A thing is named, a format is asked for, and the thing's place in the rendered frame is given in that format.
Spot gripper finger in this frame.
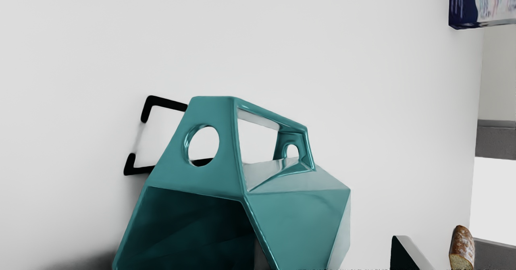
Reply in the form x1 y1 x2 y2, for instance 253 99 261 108
390 235 436 270

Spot dark blue printed carton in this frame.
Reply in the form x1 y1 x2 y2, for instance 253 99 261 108
449 0 516 30

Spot brown bread loaf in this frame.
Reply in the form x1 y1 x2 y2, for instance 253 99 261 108
449 225 475 270

